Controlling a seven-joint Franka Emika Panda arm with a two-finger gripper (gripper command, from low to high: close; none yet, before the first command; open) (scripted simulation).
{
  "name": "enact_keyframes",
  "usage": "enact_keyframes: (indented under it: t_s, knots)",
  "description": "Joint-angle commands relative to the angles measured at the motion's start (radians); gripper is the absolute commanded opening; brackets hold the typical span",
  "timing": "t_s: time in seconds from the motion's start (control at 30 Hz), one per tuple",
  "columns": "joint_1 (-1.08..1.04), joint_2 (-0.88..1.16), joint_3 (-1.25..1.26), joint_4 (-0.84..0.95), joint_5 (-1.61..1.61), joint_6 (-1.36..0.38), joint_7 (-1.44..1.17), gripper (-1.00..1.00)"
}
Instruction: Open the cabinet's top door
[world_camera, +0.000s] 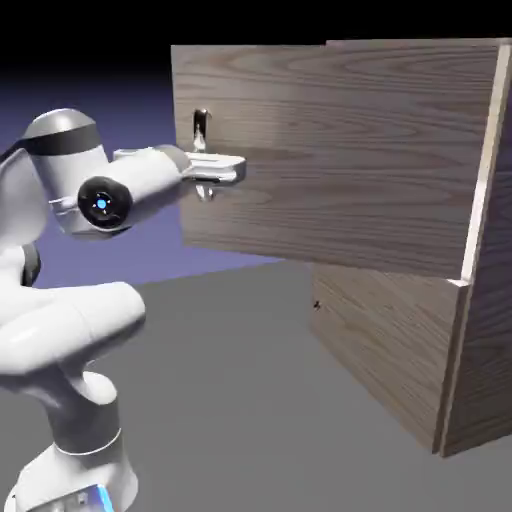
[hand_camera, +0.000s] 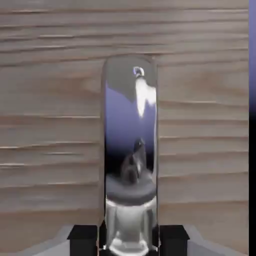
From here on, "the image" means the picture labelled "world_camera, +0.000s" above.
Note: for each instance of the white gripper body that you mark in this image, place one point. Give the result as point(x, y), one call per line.
point(218, 166)

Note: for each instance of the wooden cabinet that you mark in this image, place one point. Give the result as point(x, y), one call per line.
point(488, 320)

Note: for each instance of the small wooden cabinet door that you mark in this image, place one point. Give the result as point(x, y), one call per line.
point(384, 340)

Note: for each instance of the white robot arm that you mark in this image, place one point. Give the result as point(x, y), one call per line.
point(60, 320)

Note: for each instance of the large wooden cabinet door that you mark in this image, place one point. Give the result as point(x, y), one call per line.
point(340, 160)

